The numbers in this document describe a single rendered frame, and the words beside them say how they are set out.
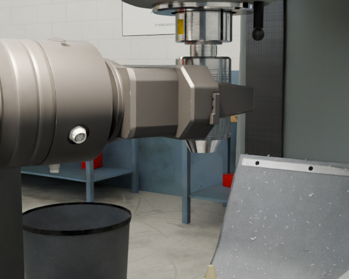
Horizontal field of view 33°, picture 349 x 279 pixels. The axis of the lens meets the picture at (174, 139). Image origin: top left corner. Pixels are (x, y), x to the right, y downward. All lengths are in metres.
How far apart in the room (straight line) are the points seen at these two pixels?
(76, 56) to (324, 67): 0.50
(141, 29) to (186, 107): 5.40
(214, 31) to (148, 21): 5.30
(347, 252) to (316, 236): 0.05
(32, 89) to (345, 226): 0.54
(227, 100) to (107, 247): 1.94
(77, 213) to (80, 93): 2.39
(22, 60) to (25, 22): 6.54
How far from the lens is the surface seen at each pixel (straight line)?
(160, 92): 0.42
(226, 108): 0.47
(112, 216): 2.71
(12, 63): 0.38
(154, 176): 5.82
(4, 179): 0.76
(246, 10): 0.48
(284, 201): 0.85
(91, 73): 0.40
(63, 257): 2.37
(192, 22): 0.48
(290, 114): 0.87
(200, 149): 0.49
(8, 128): 0.38
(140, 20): 5.83
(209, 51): 0.49
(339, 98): 0.84
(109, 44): 6.06
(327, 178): 0.84
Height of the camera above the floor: 1.26
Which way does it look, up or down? 7 degrees down
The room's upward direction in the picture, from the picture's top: straight up
